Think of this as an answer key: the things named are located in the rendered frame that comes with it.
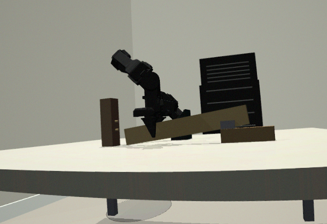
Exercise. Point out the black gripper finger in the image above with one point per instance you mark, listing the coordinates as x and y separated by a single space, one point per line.
161 119
150 123

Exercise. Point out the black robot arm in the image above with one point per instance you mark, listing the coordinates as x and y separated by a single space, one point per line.
140 73

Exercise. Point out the long brown wooden rail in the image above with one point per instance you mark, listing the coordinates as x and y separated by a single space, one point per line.
189 125

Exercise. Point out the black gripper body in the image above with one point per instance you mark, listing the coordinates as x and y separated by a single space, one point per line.
150 107

